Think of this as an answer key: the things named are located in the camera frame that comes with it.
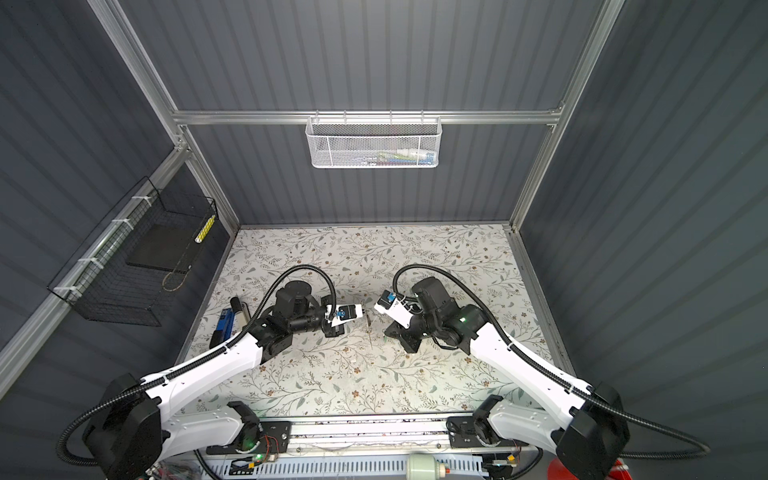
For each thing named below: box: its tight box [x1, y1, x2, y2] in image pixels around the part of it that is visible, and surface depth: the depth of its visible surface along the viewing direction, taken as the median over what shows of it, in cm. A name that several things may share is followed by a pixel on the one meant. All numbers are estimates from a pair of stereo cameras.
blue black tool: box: [209, 308, 236, 349], surface depth 93 cm
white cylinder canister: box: [406, 453, 440, 480], surface depth 64 cm
